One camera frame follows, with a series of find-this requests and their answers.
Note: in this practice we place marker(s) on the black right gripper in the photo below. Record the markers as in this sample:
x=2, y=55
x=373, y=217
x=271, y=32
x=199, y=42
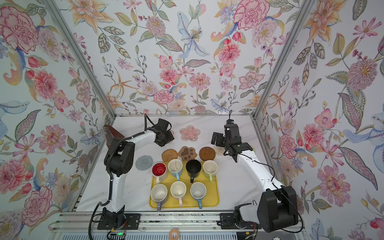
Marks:
x=221, y=137

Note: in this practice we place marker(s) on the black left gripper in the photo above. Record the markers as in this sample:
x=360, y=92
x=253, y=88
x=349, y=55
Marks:
x=170, y=137

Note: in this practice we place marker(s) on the pink flower coaster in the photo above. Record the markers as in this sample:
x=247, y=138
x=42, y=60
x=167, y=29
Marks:
x=190, y=133

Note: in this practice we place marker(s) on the grey-blue woven round coaster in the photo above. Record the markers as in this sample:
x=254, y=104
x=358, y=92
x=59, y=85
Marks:
x=144, y=163

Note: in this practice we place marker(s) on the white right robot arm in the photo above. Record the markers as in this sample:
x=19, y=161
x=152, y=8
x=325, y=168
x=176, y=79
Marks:
x=276, y=205

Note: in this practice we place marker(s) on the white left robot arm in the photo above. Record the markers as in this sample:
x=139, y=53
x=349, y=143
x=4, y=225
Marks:
x=120, y=156

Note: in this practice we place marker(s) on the tan rattan round coaster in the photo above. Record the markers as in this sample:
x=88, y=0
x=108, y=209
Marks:
x=169, y=155

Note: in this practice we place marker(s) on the dark brown round coaster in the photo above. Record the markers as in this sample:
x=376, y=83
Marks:
x=207, y=154

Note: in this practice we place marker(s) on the brown paw print coaster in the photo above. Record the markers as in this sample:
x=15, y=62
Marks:
x=187, y=153

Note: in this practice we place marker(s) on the light blue mug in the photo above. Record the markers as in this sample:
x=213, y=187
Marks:
x=175, y=167

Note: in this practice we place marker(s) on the red inside white mug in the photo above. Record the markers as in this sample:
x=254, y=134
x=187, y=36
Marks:
x=160, y=172

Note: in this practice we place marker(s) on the light green mug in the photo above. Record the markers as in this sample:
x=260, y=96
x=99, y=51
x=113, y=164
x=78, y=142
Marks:
x=210, y=169

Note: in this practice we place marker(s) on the black mug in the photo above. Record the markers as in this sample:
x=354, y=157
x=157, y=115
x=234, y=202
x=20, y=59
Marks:
x=193, y=168

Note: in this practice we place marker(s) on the yellow tray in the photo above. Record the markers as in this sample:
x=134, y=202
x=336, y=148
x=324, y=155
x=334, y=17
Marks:
x=210, y=200

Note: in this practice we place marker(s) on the orange tape roll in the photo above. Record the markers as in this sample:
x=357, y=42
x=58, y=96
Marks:
x=174, y=234

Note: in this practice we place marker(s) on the white mug pink handle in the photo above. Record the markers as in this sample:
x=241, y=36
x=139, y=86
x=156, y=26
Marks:
x=178, y=191

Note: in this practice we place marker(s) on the white mug purple handle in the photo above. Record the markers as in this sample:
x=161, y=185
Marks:
x=159, y=194

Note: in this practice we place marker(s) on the white mug blue handle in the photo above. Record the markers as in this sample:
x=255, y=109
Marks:
x=198, y=191

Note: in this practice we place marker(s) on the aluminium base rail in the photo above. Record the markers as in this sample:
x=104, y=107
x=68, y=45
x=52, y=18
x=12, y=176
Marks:
x=152, y=221

